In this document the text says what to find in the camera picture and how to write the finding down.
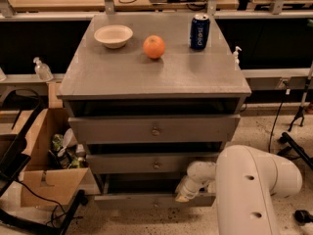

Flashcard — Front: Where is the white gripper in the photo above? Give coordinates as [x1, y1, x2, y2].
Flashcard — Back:
[175, 161, 216, 203]

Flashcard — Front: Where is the grey bottom drawer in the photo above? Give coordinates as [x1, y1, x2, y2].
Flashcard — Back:
[95, 172, 215, 210]

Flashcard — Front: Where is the grey drawer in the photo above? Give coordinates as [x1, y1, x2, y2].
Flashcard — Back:
[95, 172, 215, 210]
[87, 152, 217, 174]
[68, 115, 240, 144]

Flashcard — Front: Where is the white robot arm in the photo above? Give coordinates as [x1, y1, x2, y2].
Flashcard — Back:
[176, 145, 302, 235]

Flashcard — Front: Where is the grey middle drawer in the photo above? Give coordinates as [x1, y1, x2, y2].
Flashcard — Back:
[87, 152, 217, 174]

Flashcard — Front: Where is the grey top drawer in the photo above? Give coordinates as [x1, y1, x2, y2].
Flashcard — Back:
[68, 115, 240, 144]

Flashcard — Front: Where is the grey wooden drawer cabinet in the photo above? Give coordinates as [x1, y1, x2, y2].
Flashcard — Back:
[57, 12, 252, 194]

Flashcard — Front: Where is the open cardboard box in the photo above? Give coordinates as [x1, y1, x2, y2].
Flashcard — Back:
[21, 109, 100, 207]

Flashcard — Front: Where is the black stand leg right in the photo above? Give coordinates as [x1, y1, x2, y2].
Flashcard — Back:
[280, 132, 313, 169]

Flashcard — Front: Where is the black caster wheel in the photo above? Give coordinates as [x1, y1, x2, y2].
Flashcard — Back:
[294, 210, 313, 223]

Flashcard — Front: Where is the small white pump bottle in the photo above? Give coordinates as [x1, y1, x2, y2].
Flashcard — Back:
[233, 46, 242, 65]

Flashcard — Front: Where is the black tripod stand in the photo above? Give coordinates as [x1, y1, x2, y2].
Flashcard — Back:
[288, 62, 313, 132]

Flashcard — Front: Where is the orange fruit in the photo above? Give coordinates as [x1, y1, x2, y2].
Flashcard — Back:
[143, 35, 165, 59]

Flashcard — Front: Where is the blue pepsi can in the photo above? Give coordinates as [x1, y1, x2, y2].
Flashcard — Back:
[190, 14, 210, 50]

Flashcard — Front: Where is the white paper bowl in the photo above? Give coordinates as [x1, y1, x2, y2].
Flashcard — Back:
[94, 24, 133, 49]

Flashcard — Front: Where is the clear sanitizer bottle left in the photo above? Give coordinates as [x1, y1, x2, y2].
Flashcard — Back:
[33, 57, 54, 81]

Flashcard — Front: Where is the black floor cable right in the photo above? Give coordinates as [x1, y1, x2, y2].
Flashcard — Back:
[267, 86, 302, 162]

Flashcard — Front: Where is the black stand frame left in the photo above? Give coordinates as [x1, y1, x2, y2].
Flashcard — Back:
[0, 88, 88, 235]

